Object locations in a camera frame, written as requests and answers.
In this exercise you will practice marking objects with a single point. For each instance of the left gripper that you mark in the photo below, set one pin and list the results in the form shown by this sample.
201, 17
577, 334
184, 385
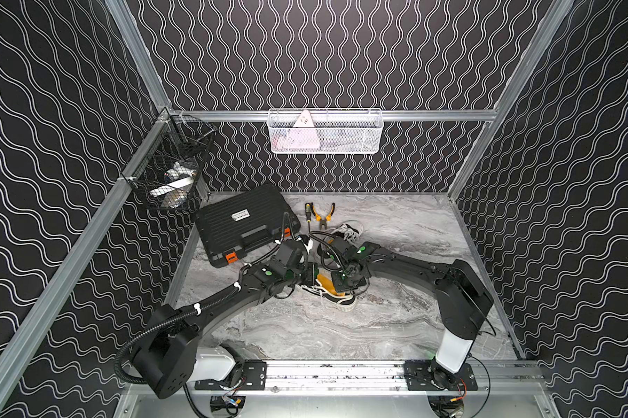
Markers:
303, 272

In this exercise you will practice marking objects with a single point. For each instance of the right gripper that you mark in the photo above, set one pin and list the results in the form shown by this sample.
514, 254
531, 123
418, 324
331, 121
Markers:
340, 288

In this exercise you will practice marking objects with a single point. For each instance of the orange insole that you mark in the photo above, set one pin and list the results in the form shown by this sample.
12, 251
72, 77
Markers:
325, 283

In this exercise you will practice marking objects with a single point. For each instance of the black canvas sneaker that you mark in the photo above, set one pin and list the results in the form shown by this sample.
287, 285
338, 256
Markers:
349, 231
347, 303

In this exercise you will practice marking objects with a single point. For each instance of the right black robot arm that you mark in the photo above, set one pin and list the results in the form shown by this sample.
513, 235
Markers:
462, 298

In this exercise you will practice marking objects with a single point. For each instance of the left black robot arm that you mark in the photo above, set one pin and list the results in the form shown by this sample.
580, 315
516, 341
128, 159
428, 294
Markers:
163, 355

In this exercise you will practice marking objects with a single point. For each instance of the yellow black screwdriver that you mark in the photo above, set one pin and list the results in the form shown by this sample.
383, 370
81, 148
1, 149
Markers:
308, 215

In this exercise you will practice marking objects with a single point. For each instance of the black plastic tool case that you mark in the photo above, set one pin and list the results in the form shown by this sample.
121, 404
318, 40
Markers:
232, 228

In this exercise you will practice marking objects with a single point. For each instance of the pink triangle card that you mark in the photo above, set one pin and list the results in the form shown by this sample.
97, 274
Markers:
304, 120

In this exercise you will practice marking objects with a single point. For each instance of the white items in black basket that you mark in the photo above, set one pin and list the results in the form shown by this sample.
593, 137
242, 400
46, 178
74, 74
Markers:
178, 183

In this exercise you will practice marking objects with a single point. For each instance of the orange handled pliers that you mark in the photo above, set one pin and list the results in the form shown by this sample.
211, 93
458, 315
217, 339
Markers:
323, 218

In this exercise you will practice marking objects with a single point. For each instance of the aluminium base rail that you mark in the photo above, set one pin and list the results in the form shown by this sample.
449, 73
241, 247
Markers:
323, 377

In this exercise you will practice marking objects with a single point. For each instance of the white wire wall basket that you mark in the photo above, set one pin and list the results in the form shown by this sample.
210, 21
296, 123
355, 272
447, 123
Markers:
336, 131

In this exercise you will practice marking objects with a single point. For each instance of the black wire wall basket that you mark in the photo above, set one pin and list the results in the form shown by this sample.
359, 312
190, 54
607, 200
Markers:
184, 139

